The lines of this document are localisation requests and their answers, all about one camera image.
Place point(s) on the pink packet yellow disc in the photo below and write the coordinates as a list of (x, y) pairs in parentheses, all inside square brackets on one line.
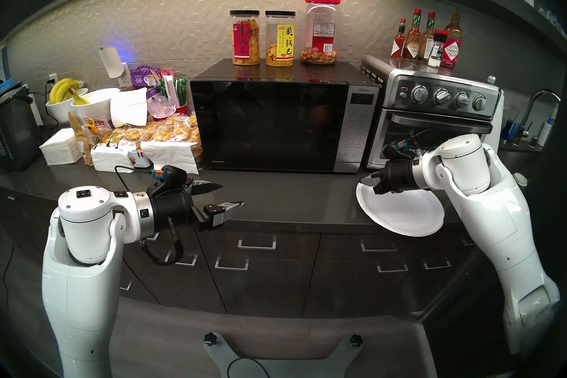
[(95, 124)]

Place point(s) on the olive sauce bottle green neck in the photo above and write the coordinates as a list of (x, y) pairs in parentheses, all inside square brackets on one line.
[(427, 45)]

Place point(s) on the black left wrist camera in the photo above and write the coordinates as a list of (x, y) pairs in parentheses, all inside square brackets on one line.
[(170, 180)]

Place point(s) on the snack jar red label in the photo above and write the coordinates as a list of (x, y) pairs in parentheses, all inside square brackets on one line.
[(243, 45)]

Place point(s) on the large Tabasco bottle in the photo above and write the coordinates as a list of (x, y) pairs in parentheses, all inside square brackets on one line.
[(451, 49)]

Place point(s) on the white soap bottle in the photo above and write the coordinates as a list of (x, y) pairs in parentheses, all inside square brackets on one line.
[(545, 131)]

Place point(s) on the white box French flag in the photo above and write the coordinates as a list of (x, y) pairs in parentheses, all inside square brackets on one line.
[(139, 159)]

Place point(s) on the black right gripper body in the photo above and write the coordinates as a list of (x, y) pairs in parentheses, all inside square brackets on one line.
[(401, 178)]

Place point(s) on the single yellow banana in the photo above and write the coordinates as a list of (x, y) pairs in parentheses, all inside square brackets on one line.
[(79, 99)]

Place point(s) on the clear jar red lid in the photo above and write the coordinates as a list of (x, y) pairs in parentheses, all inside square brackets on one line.
[(321, 36)]

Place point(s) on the snack jar yellow label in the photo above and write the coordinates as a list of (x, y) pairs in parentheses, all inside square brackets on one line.
[(283, 42)]

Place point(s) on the silver toaster oven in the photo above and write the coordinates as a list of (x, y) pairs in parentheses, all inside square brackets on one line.
[(452, 85)]

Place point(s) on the white plug-in night light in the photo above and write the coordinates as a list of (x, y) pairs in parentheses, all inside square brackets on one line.
[(110, 62)]

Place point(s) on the brown paper bag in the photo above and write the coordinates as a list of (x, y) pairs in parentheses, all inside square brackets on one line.
[(84, 147)]

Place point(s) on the purple tea box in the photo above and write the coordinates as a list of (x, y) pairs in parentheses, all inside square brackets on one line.
[(141, 76)]

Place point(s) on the blue box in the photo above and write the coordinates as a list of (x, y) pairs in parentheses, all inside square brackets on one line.
[(5, 85)]

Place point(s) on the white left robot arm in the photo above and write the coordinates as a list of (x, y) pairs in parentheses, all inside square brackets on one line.
[(84, 302)]

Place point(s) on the white round plate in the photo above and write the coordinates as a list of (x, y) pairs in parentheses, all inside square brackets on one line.
[(407, 213)]

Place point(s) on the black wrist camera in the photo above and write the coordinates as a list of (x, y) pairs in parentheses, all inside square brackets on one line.
[(170, 180), (396, 151)]

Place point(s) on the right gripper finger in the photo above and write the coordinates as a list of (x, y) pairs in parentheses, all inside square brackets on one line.
[(375, 178), (379, 189)]

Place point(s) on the red sauce bottle green neck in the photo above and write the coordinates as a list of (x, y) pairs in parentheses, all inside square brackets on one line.
[(412, 47)]

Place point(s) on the white pink sachets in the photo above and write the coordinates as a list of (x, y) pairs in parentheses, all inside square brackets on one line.
[(170, 87)]

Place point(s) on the black silver microwave oven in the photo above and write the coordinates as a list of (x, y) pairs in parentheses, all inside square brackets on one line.
[(361, 124)]

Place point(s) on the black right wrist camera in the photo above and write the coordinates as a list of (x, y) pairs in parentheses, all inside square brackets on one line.
[(396, 151)]

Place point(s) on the small white bowl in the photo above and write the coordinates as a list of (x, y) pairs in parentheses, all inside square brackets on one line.
[(60, 112)]

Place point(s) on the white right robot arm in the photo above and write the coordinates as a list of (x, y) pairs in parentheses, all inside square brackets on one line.
[(487, 213)]

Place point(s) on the dark wood drawer front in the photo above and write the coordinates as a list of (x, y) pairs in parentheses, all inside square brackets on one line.
[(301, 244), (341, 244), (199, 288), (274, 288), (454, 237), (190, 244), (141, 293), (354, 293), (436, 284)]

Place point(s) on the small red hot sauce bottle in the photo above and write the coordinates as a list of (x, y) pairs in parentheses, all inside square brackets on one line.
[(397, 47)]

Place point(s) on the red cup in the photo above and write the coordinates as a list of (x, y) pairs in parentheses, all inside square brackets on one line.
[(181, 109), (160, 119)]

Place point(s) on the white napkin stack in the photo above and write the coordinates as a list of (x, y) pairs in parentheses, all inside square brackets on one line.
[(60, 147)]

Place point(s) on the white wall outlet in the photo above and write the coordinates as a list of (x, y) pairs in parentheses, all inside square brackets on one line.
[(125, 81), (53, 78)]

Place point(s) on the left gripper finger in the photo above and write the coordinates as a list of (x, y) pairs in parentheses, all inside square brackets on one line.
[(219, 214), (206, 187)]

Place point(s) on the white round cap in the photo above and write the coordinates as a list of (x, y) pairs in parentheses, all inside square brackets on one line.
[(520, 179)]

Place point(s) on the black base knob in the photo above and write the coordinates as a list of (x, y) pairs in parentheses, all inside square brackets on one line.
[(355, 341), (210, 339)]

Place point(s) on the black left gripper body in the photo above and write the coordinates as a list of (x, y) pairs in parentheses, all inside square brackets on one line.
[(172, 211)]

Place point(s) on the green sachets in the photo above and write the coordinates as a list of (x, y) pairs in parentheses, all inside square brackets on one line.
[(181, 91)]

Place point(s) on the chrome sink faucet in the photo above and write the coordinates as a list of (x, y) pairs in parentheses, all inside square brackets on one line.
[(527, 116)]

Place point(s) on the blue bottle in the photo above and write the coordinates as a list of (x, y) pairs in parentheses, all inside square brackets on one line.
[(511, 129)]

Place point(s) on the wrapped pastry heap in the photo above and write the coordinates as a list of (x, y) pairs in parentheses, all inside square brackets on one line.
[(172, 129)]

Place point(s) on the clear plastic cutlery bundle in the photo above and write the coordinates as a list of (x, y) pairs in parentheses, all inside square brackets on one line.
[(160, 106)]

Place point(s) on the large white bowl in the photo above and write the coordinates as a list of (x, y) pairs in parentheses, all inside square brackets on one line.
[(101, 106)]

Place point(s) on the yellow banana bunch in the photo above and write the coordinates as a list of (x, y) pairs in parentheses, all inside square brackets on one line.
[(60, 89)]

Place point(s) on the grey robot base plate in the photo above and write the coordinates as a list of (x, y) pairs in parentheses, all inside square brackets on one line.
[(217, 357)]

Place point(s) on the dark open wall shelf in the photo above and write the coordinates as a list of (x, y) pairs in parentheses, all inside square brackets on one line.
[(496, 0)]

